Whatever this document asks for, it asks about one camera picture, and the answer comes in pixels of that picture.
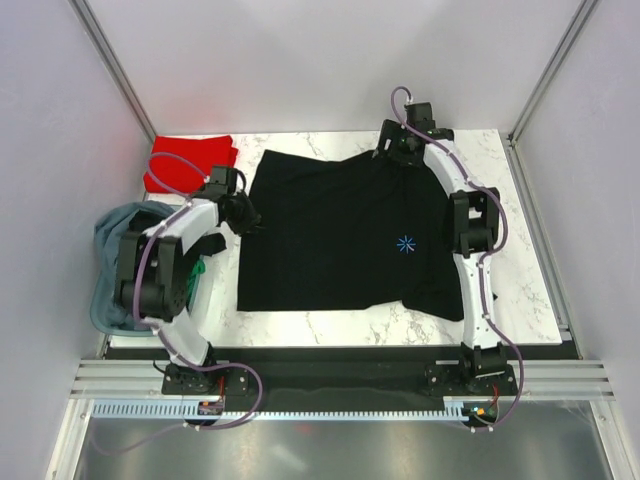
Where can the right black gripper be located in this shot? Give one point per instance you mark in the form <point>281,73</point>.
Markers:
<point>391,130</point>

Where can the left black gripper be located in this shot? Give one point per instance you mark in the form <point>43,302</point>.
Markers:
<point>251,218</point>

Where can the black t shirt with logo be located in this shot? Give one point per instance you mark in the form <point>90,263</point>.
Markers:
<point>347,235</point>

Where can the blue plastic laundry basket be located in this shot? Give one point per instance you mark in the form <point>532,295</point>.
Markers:
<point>152,249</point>

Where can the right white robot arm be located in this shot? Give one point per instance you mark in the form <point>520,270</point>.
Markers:
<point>471,233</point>

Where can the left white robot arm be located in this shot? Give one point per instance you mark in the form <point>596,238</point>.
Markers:
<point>180,336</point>

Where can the green garment in basket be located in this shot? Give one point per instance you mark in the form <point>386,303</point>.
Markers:
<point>198,270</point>

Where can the folded red t shirt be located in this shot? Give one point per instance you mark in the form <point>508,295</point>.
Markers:
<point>183,163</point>

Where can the black t shirt in basket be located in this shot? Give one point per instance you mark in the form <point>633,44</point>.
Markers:
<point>163,292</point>

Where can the grey blue t shirt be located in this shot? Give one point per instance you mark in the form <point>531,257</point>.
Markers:
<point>106,316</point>

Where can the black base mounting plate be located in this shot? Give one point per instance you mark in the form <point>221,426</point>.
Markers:
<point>335,378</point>

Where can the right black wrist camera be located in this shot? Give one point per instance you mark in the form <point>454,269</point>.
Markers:
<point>420,116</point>

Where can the right aluminium frame post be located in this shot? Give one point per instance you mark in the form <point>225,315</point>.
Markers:
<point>564,47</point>

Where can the aluminium frame post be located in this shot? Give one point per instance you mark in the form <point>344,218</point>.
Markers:
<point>102,45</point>
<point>564,47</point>

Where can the left aluminium frame post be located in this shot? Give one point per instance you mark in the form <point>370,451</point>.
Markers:
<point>102,45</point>

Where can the white slotted cable duct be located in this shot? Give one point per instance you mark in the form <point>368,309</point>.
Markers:
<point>199,410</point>

